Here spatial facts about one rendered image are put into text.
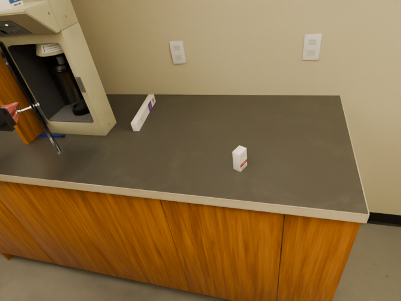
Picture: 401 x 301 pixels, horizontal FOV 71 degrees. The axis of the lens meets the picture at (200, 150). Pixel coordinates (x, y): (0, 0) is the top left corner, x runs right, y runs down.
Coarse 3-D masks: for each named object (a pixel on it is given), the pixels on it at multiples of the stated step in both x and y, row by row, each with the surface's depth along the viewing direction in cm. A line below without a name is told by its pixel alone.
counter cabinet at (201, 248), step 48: (0, 192) 134; (48, 192) 123; (96, 192) 113; (0, 240) 175; (48, 240) 156; (96, 240) 141; (144, 240) 128; (192, 240) 118; (240, 240) 109; (288, 240) 102; (336, 240) 95; (192, 288) 149; (240, 288) 135; (288, 288) 124; (336, 288) 114
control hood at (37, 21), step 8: (0, 8) 94; (16, 8) 89; (24, 8) 87; (32, 8) 89; (40, 8) 92; (48, 8) 95; (0, 16) 90; (8, 16) 90; (16, 16) 90; (24, 16) 89; (32, 16) 89; (40, 16) 92; (48, 16) 95; (24, 24) 95; (32, 24) 94; (40, 24) 94; (48, 24) 95; (56, 24) 99; (32, 32) 100; (40, 32) 99; (48, 32) 99; (56, 32) 99
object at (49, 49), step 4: (36, 44) 112; (40, 44) 110; (44, 44) 110; (48, 44) 110; (52, 44) 110; (56, 44) 110; (36, 48) 113; (40, 48) 111; (44, 48) 110; (48, 48) 110; (52, 48) 110; (56, 48) 111; (60, 48) 111; (36, 52) 113; (40, 52) 112; (44, 52) 111; (48, 52) 110; (52, 52) 110; (56, 52) 111; (60, 52) 111; (44, 56) 111
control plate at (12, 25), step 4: (0, 24) 96; (4, 24) 96; (8, 24) 95; (12, 24) 95; (16, 24) 95; (0, 28) 99; (4, 28) 98; (8, 28) 98; (12, 28) 98; (16, 28) 98; (20, 28) 97; (0, 32) 102; (8, 32) 101; (12, 32) 101; (16, 32) 101; (20, 32) 101; (24, 32) 100; (28, 32) 100
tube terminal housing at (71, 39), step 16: (32, 0) 96; (48, 0) 95; (64, 0) 102; (64, 16) 102; (64, 32) 102; (80, 32) 110; (64, 48) 105; (80, 48) 111; (16, 64) 116; (80, 64) 111; (96, 80) 121; (96, 96) 122; (96, 112) 123; (112, 112) 134; (48, 128) 137; (64, 128) 134; (80, 128) 131; (96, 128) 129
